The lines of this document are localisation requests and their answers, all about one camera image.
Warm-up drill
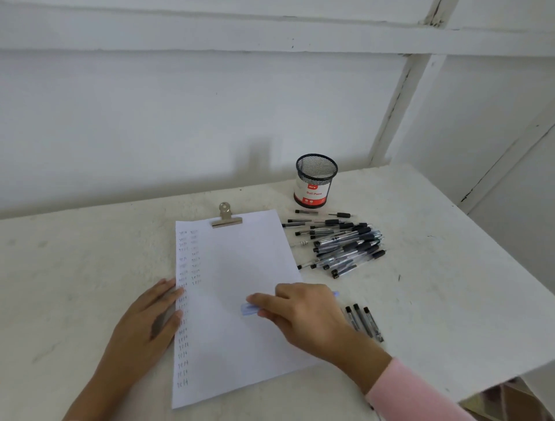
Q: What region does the pile of black pens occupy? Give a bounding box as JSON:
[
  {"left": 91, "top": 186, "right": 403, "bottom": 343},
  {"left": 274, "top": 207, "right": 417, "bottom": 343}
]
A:
[{"left": 282, "top": 209, "right": 387, "bottom": 279}]

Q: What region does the white paper sheet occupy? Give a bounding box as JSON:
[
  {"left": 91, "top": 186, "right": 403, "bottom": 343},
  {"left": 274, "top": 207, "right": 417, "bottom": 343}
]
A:
[{"left": 171, "top": 209, "right": 322, "bottom": 410}]

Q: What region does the person's right hand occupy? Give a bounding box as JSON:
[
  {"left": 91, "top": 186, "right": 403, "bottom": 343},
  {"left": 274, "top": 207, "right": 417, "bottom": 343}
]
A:
[{"left": 246, "top": 282, "right": 370, "bottom": 366}]

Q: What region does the person's left hand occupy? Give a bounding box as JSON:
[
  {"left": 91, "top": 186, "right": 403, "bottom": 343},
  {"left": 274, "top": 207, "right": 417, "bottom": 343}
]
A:
[{"left": 96, "top": 278, "right": 185, "bottom": 387}]

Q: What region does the person's right forearm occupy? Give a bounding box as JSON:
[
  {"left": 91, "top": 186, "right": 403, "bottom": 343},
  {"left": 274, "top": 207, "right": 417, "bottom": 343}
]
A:
[{"left": 334, "top": 336, "right": 478, "bottom": 421}]

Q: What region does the metal bulldog clip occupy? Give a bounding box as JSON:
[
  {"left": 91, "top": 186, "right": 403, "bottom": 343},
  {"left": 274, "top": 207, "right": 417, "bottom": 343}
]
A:
[{"left": 211, "top": 202, "right": 243, "bottom": 229}]

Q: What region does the person's left forearm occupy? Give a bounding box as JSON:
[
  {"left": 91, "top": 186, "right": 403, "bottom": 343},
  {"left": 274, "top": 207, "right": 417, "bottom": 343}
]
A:
[{"left": 62, "top": 369, "right": 146, "bottom": 421}]

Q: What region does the brown cardboard box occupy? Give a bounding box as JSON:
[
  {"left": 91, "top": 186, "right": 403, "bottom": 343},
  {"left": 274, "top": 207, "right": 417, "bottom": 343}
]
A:
[{"left": 462, "top": 375, "right": 555, "bottom": 421}]

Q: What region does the translucent blue pen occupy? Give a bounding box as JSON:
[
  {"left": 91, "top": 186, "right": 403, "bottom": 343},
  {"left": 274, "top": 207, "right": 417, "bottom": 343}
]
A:
[{"left": 240, "top": 291, "right": 340, "bottom": 317}]

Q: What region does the black mesh pen cup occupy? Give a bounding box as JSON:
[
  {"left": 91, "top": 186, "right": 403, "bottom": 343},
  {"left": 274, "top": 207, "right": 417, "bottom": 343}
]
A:
[{"left": 293, "top": 154, "right": 338, "bottom": 209}]

